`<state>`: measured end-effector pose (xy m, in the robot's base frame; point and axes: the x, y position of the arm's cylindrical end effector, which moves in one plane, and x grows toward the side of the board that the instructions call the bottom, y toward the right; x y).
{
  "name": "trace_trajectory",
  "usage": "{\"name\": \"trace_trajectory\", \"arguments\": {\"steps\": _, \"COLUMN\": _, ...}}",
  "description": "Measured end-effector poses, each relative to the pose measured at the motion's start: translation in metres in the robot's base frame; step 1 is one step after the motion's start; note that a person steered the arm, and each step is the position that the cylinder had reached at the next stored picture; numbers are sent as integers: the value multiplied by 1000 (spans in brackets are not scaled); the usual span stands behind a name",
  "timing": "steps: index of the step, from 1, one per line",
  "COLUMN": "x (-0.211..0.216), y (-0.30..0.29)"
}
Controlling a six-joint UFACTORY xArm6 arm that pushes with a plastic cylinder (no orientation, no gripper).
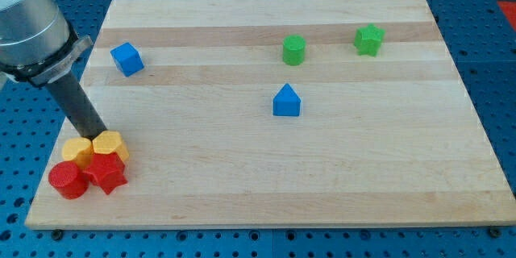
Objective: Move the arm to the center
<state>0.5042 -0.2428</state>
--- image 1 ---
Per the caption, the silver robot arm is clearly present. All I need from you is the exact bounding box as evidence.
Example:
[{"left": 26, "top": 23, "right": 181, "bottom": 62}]
[{"left": 1, "top": 0, "right": 78, "bottom": 81}]

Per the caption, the yellow heart block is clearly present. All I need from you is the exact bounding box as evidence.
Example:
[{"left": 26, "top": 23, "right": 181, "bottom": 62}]
[{"left": 61, "top": 137, "right": 94, "bottom": 169}]

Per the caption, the blue cube block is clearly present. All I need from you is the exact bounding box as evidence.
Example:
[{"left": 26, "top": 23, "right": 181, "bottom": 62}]
[{"left": 110, "top": 43, "right": 144, "bottom": 77}]

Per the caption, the green cylinder block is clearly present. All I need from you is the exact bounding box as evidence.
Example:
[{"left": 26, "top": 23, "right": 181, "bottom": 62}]
[{"left": 282, "top": 35, "right": 306, "bottom": 66}]

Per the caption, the light wooden board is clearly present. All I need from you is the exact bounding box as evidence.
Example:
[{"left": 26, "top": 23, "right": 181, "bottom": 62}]
[{"left": 26, "top": 0, "right": 515, "bottom": 230}]

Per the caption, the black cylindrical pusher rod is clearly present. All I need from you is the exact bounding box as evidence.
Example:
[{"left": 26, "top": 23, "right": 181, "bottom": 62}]
[{"left": 46, "top": 72, "right": 107, "bottom": 139}]

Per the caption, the red star block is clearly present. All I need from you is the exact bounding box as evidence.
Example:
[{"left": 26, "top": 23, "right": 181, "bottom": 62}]
[{"left": 83, "top": 152, "right": 127, "bottom": 195}]

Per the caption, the red cylinder block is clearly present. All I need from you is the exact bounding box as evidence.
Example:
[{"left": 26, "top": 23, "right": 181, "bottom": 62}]
[{"left": 48, "top": 161, "right": 89, "bottom": 200}]

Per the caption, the blue house-shaped block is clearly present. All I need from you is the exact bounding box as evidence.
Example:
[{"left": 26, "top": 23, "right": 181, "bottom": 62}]
[{"left": 273, "top": 83, "right": 302, "bottom": 117}]

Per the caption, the green star block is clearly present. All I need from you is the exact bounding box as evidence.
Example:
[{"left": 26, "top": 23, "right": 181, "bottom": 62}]
[{"left": 353, "top": 23, "right": 385, "bottom": 56}]

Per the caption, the clear acrylic flange plate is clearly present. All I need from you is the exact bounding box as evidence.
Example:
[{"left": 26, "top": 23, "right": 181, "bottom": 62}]
[{"left": 28, "top": 35, "right": 93, "bottom": 87}]

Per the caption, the yellow hexagon block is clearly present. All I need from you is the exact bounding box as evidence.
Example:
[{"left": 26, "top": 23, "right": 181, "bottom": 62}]
[{"left": 93, "top": 131, "right": 130, "bottom": 162}]

